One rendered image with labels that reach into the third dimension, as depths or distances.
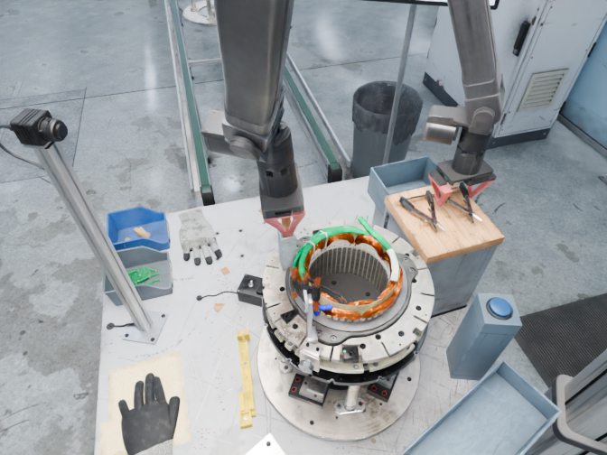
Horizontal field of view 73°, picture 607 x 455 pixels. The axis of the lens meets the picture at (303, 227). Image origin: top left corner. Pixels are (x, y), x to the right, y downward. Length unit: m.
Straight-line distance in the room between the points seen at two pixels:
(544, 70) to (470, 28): 2.29
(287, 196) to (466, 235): 0.46
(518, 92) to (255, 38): 2.72
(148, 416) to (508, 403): 0.72
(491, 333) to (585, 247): 1.88
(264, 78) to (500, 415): 0.65
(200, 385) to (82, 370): 1.13
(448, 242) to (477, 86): 0.32
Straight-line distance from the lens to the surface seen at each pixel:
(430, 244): 0.92
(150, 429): 1.02
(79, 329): 2.24
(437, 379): 1.08
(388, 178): 1.13
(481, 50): 0.78
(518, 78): 2.94
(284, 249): 0.75
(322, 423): 0.98
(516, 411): 0.82
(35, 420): 2.11
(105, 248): 0.91
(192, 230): 1.30
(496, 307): 0.89
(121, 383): 1.11
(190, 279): 1.22
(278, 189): 0.62
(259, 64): 0.38
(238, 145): 0.52
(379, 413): 1.00
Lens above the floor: 1.73
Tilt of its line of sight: 47 degrees down
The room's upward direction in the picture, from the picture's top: straight up
